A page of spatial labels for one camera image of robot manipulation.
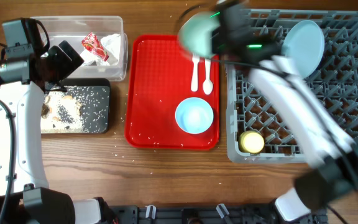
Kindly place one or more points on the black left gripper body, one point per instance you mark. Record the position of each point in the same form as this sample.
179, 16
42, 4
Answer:
61, 65

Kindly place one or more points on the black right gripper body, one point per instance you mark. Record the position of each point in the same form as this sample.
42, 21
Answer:
238, 35

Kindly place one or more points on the green bowl with food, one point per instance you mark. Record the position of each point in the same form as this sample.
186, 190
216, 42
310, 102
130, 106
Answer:
196, 33

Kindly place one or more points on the white plastic fork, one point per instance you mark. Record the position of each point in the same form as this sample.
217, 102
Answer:
194, 79

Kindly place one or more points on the red snack wrapper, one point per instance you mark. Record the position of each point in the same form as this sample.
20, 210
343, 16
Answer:
93, 45

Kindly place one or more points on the white plastic spoon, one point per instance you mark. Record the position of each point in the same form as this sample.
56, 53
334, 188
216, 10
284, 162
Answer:
207, 84

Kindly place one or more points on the white napkin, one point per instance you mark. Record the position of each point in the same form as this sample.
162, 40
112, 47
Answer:
112, 44

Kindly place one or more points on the light blue plate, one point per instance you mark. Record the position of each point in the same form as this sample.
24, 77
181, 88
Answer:
304, 44

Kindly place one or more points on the light blue bowl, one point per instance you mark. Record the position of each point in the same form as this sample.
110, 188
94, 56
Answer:
194, 115

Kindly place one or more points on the yellow plastic cup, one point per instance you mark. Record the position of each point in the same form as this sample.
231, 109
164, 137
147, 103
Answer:
251, 142

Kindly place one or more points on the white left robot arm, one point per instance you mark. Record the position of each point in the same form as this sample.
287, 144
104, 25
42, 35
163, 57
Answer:
25, 196

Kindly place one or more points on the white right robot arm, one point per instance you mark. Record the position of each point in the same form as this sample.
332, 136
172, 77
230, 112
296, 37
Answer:
329, 151

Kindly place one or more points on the grey dishwasher rack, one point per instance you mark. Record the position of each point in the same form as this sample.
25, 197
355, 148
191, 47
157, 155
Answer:
334, 82

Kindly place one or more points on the spilled rice and peanut shells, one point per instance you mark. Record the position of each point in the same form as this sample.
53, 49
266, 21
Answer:
62, 112

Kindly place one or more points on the black plastic tray bin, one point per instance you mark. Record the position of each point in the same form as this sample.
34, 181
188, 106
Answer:
95, 105

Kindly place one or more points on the clear plastic bin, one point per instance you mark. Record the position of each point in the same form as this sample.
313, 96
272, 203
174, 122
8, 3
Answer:
74, 29

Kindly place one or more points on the red serving tray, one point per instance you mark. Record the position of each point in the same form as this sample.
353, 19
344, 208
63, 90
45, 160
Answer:
160, 80

